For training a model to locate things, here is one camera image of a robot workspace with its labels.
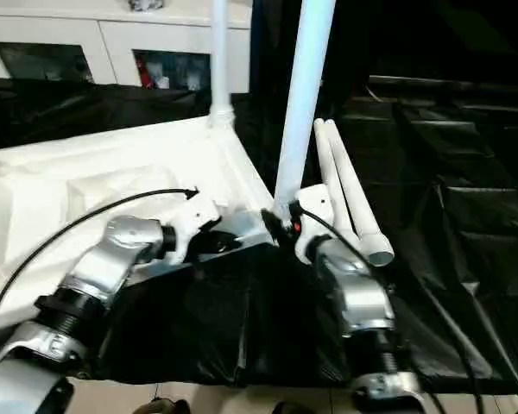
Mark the white plastic table leg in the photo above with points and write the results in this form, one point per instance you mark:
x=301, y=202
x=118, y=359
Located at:
x=302, y=108
x=354, y=190
x=221, y=64
x=328, y=164

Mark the white plastic table top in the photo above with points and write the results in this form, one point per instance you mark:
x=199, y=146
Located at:
x=90, y=172

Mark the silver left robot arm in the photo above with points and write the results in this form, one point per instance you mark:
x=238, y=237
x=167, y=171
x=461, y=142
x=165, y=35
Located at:
x=112, y=254

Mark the black mat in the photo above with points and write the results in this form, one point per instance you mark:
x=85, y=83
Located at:
x=263, y=323

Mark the small white jar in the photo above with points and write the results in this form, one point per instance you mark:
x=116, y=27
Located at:
x=193, y=80
x=162, y=82

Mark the red bottle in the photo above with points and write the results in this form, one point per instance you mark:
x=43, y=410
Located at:
x=144, y=74

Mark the black flat board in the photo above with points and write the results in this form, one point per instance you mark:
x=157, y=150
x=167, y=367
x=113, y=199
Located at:
x=457, y=83

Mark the white cabinet with glass doors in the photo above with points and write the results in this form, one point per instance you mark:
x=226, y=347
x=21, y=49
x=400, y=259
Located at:
x=112, y=30

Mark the grey black toy figure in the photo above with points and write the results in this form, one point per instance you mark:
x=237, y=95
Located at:
x=146, y=4

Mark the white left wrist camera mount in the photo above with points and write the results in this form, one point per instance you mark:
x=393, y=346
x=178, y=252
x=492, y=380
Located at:
x=194, y=220

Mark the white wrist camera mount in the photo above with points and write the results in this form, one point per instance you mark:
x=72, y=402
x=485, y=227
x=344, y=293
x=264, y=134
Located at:
x=315, y=202
x=194, y=220

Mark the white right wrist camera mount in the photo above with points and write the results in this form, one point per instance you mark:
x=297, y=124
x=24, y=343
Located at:
x=315, y=202

